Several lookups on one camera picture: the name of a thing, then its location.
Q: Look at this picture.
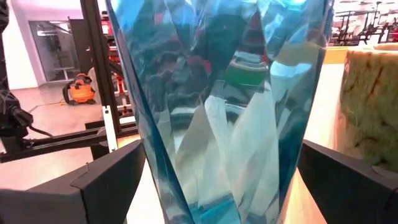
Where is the glass window panel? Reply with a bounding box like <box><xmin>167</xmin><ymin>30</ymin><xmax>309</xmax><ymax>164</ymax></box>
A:
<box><xmin>28</xmin><ymin>20</ymin><xmax>82</xmax><ymax>83</ymax></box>

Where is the black lab robot workstation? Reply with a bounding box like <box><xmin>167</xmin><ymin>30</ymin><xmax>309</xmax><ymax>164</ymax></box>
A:
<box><xmin>329</xmin><ymin>0</ymin><xmax>398</xmax><ymax>47</ymax></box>

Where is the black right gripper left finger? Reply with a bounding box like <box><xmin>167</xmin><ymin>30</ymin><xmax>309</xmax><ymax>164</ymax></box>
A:
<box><xmin>0</xmin><ymin>139</ymin><xmax>147</xmax><ymax>224</ymax></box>

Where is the black aluminium table frame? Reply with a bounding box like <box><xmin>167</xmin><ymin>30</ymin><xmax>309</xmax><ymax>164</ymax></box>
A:
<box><xmin>0</xmin><ymin>0</ymin><xmax>140</xmax><ymax>163</ymax></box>

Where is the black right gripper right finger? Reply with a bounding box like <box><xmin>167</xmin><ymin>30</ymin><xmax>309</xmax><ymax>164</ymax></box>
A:
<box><xmin>297</xmin><ymin>139</ymin><xmax>398</xmax><ymax>224</ymax></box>

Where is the red tool cart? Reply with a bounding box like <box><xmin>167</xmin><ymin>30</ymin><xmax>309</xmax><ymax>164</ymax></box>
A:
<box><xmin>99</xmin><ymin>11</ymin><xmax>134</xmax><ymax>118</ymax></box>

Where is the large teal brown ceramic mug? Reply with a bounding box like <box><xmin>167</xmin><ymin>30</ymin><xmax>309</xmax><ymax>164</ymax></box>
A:
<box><xmin>335</xmin><ymin>42</ymin><xmax>398</xmax><ymax>174</ymax></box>

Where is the orange shop vacuum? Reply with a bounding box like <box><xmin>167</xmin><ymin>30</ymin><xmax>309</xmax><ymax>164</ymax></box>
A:
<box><xmin>62</xmin><ymin>72</ymin><xmax>98</xmax><ymax>106</ymax></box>

